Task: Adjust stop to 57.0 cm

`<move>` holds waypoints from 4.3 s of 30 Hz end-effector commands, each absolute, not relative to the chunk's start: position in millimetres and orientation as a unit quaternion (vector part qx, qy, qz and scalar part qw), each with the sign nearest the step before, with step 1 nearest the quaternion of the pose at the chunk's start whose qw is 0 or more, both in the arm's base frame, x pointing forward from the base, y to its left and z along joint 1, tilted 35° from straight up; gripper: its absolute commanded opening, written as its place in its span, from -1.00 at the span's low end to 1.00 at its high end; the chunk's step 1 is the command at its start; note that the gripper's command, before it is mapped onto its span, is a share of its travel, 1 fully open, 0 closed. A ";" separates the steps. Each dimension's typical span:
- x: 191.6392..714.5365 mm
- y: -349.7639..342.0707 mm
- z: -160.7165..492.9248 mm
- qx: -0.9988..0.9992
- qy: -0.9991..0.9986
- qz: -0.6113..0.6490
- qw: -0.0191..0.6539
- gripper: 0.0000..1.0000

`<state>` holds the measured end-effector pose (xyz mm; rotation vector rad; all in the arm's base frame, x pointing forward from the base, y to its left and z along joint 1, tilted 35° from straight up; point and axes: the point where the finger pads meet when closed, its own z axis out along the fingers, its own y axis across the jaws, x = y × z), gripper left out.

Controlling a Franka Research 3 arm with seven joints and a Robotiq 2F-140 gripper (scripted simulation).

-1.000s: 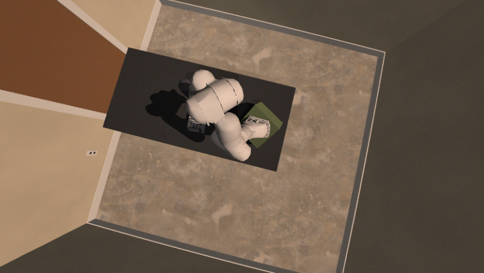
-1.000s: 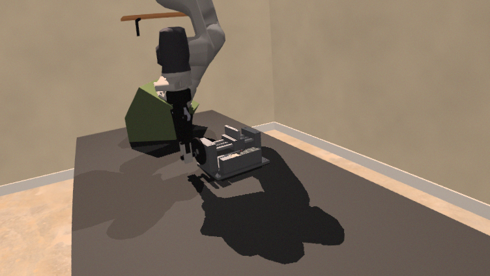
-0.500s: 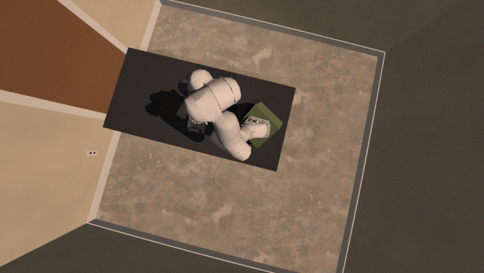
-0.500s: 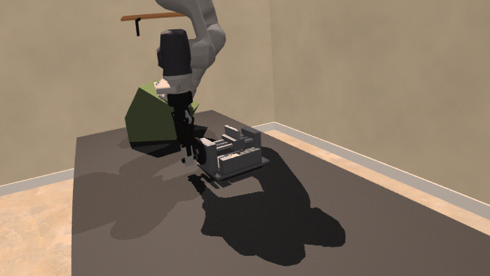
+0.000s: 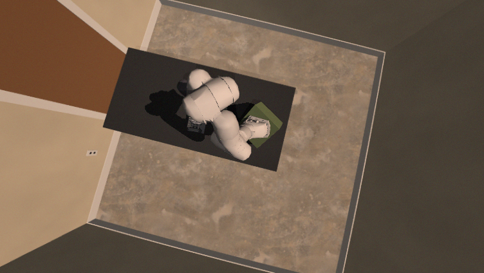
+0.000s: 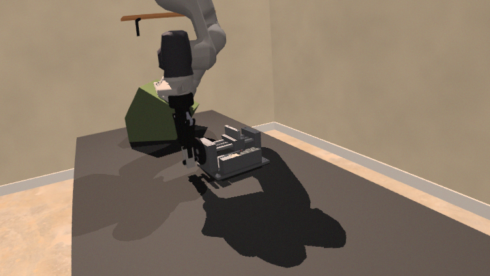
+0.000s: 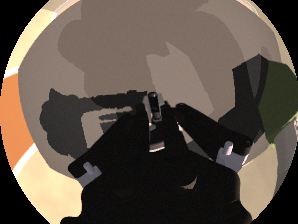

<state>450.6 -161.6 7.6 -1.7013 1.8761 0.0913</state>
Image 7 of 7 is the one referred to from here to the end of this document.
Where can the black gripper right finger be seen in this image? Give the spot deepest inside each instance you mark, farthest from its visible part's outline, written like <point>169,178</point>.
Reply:
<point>222,145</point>

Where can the grey bench vise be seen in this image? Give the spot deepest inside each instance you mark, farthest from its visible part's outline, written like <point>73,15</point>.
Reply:
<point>156,128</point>

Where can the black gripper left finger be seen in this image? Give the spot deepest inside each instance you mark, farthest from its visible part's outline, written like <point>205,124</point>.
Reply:
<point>124,165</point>

